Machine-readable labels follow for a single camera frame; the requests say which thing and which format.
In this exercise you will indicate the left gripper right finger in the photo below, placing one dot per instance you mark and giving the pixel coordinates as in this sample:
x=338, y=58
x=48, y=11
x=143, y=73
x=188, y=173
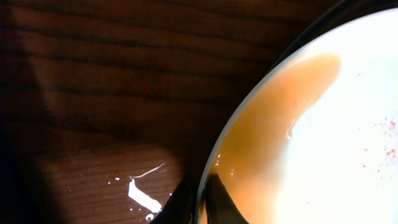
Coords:
x=220, y=207

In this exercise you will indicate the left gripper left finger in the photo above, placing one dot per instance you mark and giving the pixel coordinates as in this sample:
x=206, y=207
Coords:
x=179, y=207

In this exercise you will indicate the light blue plate top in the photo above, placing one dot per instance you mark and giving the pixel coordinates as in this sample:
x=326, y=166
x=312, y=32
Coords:
x=315, y=141

